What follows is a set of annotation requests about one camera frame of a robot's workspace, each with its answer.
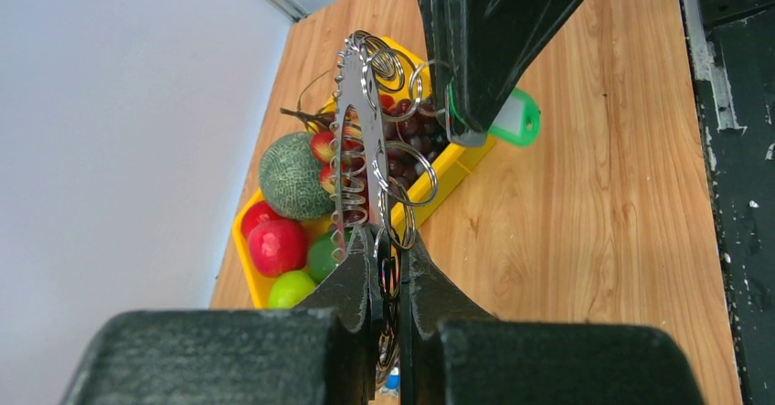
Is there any yellow plastic tray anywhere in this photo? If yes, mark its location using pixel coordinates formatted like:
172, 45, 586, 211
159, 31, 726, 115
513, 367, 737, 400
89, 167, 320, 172
232, 30, 495, 309

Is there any light green apple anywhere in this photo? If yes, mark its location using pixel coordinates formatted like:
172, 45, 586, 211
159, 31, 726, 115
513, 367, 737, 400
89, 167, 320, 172
267, 270, 316, 309

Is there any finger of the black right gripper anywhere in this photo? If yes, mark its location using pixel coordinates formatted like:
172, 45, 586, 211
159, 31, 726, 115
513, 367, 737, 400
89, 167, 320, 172
418, 0, 461, 143
453, 0, 583, 133

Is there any dark green lime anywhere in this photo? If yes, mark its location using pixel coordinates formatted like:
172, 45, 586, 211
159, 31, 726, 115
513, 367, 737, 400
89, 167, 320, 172
306, 233, 339, 284

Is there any purple grape bunch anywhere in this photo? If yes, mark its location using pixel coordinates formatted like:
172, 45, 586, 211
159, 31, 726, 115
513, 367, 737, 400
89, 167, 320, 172
338, 96, 452, 228

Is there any red apple far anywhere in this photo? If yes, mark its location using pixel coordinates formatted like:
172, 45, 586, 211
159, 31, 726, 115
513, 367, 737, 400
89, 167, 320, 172
239, 200, 283, 239

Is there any red apple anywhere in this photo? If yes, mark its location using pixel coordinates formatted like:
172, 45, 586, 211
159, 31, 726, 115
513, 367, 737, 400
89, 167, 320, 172
239, 200, 283, 239
247, 219, 308, 278

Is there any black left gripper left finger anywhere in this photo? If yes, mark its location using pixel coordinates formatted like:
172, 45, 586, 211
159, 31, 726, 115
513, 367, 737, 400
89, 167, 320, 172
62, 234, 382, 404

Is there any pile of tagged keys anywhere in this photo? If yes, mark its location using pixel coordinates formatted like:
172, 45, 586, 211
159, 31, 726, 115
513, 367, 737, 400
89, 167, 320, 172
380, 367, 400, 396

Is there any green key tag with ring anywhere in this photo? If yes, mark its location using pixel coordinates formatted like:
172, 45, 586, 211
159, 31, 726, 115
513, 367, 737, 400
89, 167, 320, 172
444, 78, 542, 149

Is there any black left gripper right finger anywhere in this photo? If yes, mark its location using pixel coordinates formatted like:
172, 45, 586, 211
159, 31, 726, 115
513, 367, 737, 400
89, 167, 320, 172
399, 241, 703, 404

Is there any red apple near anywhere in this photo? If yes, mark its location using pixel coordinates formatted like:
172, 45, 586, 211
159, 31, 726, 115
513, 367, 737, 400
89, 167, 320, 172
247, 219, 308, 278

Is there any keyring chain with green tag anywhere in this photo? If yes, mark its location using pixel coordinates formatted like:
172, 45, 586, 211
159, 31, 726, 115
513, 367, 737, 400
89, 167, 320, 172
326, 29, 441, 391

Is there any green netted melon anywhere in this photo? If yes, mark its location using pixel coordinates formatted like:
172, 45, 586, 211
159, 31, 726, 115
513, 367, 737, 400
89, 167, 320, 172
258, 132, 334, 220

